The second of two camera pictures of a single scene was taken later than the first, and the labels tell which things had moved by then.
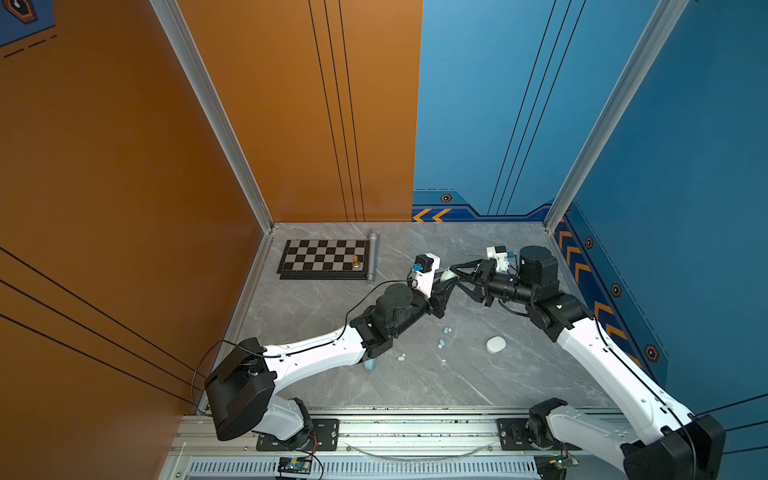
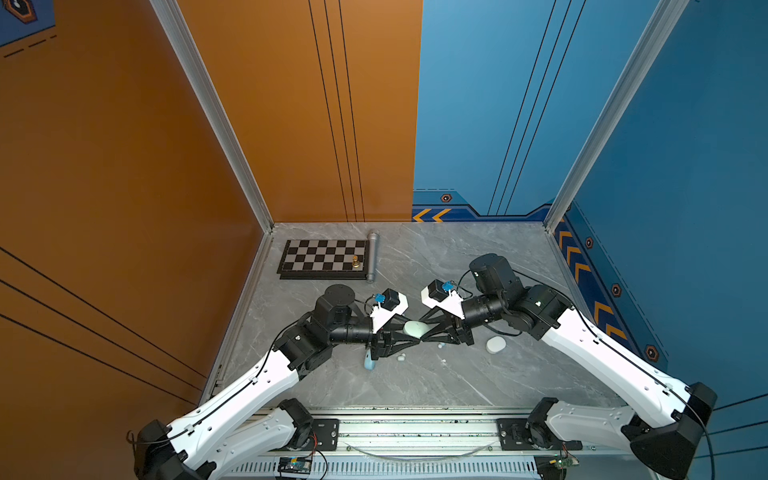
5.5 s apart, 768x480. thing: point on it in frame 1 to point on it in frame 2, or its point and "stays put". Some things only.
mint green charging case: [447, 275] to [416, 328]
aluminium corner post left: [171, 13] stays put
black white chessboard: [323, 260] stays put
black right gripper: [482, 277] to [457, 323]
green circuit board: [295, 464] stays put
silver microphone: [373, 241] stays put
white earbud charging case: [496, 344] stays put
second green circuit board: [562, 463] stays put
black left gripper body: [435, 304] to [378, 342]
